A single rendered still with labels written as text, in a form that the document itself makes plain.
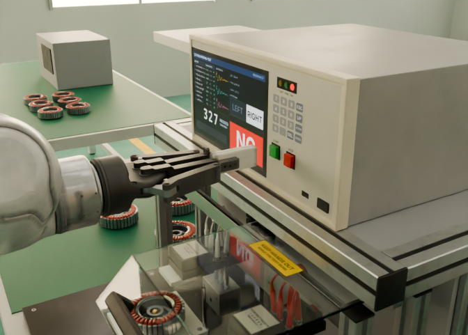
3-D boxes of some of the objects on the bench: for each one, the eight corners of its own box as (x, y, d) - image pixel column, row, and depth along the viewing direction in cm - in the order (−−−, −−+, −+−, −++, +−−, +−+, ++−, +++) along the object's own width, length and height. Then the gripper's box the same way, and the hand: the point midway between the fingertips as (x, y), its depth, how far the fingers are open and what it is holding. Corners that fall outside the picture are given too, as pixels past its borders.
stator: (151, 251, 136) (150, 239, 134) (159, 230, 146) (159, 218, 145) (194, 253, 135) (194, 240, 134) (200, 231, 145) (199, 219, 144)
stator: (137, 210, 158) (136, 198, 156) (139, 228, 148) (138, 216, 146) (98, 214, 155) (97, 203, 154) (98, 232, 145) (97, 220, 144)
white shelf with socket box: (203, 188, 173) (200, 46, 157) (159, 153, 203) (152, 31, 187) (291, 168, 190) (297, 37, 173) (238, 138, 220) (239, 25, 203)
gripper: (83, 196, 74) (232, 164, 85) (112, 237, 63) (278, 194, 74) (76, 145, 71) (232, 119, 82) (107, 178, 60) (281, 143, 72)
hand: (233, 159), depth 77 cm, fingers closed
